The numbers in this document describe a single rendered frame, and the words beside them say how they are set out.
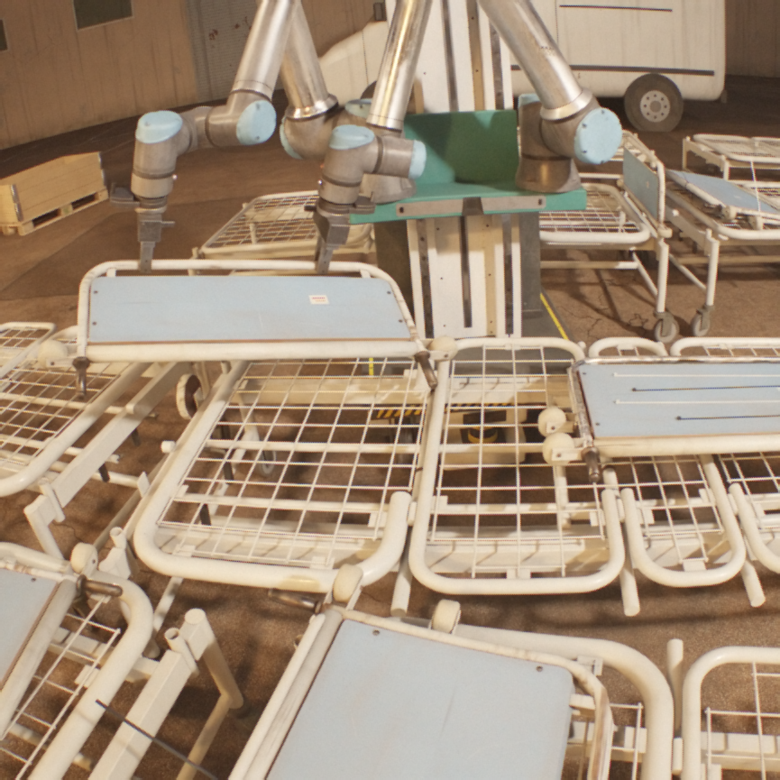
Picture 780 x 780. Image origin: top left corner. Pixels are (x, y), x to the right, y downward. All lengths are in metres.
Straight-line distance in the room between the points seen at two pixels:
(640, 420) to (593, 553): 0.30
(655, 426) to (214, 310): 0.93
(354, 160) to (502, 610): 1.13
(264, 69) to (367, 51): 6.88
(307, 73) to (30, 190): 5.45
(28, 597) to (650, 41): 8.53
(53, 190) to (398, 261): 5.37
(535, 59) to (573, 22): 6.91
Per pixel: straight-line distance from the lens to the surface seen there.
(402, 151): 1.47
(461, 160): 1.94
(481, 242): 2.11
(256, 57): 1.41
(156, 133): 1.34
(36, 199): 7.05
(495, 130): 1.94
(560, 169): 1.84
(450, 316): 2.19
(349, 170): 1.44
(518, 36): 1.58
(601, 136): 1.68
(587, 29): 8.55
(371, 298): 1.53
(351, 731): 0.86
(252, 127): 1.33
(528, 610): 1.73
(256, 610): 1.80
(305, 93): 1.81
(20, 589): 1.26
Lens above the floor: 1.33
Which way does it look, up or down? 29 degrees down
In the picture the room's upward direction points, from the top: 6 degrees counter-clockwise
